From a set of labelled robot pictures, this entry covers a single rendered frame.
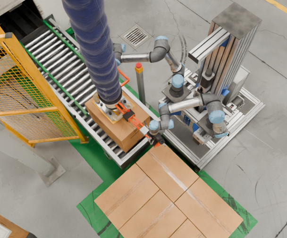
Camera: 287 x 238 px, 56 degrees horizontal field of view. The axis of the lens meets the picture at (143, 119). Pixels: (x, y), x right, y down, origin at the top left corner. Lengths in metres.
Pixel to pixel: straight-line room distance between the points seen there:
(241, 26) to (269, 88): 2.39
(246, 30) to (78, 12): 1.11
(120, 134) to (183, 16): 2.80
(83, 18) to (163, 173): 1.92
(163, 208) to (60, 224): 1.36
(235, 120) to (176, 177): 0.86
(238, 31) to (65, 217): 2.84
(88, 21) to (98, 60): 0.37
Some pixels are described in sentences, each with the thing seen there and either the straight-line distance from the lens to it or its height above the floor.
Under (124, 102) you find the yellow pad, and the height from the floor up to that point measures 1.11.
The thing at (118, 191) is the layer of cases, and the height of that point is 0.54.
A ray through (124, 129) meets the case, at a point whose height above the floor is 0.95.
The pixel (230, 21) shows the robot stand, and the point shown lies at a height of 2.03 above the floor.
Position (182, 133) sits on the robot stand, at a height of 0.21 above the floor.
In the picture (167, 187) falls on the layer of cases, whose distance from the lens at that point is 3.00.
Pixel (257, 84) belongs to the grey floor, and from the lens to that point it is 4.35.
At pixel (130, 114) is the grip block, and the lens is 2.52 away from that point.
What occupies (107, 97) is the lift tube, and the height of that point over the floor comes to 1.41.
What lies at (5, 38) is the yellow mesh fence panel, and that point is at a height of 2.10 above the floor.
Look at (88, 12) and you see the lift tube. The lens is 1.64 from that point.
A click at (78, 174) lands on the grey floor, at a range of 3.72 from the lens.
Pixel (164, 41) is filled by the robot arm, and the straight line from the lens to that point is 2.43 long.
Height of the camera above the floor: 3.49
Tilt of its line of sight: 66 degrees down
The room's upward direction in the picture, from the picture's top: 7 degrees counter-clockwise
